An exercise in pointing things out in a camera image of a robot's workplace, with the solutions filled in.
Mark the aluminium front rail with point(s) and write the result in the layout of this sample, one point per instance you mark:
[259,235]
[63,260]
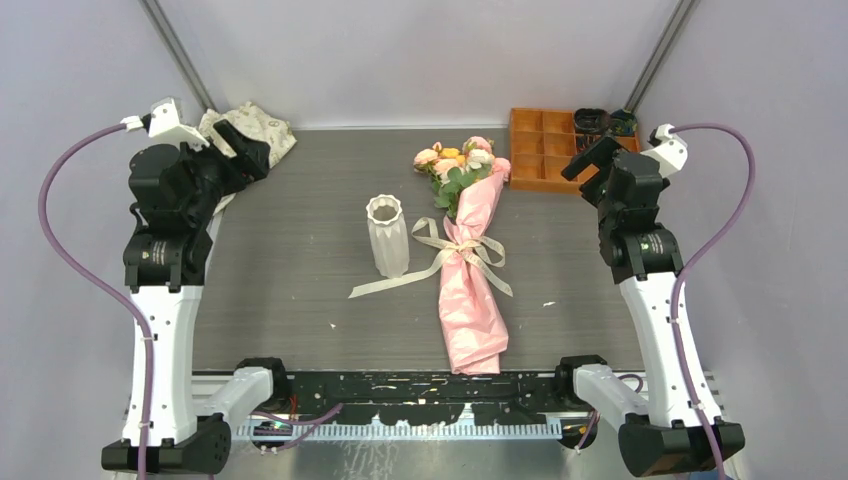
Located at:
[411,430]

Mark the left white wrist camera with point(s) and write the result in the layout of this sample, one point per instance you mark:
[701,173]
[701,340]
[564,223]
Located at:
[164,125]

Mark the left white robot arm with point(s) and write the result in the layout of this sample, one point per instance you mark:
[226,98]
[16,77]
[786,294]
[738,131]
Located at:
[176,189]

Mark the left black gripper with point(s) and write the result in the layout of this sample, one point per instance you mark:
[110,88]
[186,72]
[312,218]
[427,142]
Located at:
[247,166]

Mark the pink flower bouquet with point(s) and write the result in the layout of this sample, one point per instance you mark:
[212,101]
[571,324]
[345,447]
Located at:
[467,183]

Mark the right corner frame post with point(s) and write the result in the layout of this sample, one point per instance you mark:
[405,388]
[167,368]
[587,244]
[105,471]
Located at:
[668,38]

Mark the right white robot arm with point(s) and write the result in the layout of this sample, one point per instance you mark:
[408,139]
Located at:
[678,427]

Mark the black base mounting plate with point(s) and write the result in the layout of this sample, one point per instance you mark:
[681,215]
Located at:
[426,397]

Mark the dark rolled sock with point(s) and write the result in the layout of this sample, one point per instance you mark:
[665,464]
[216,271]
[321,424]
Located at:
[591,121]

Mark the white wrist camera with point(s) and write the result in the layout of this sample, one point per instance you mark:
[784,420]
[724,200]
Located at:
[668,149]
[164,125]

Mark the green blue rolled sock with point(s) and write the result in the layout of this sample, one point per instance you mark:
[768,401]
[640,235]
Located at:
[623,123]

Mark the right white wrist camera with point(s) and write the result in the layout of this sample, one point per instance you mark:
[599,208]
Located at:
[668,149]

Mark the white ribbed vase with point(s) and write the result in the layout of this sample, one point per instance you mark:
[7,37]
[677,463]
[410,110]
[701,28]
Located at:
[388,235]

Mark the cream patterned cloth bag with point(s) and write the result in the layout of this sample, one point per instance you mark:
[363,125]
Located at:
[254,123]

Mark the left corner frame post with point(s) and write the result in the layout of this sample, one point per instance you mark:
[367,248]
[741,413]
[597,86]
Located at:
[158,18]

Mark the corner frame post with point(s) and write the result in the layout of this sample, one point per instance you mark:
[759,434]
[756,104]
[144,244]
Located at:
[668,38]
[158,18]

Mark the orange compartment tray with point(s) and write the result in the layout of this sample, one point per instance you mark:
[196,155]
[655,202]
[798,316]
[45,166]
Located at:
[542,142]

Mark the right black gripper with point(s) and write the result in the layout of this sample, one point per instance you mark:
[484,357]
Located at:
[602,154]

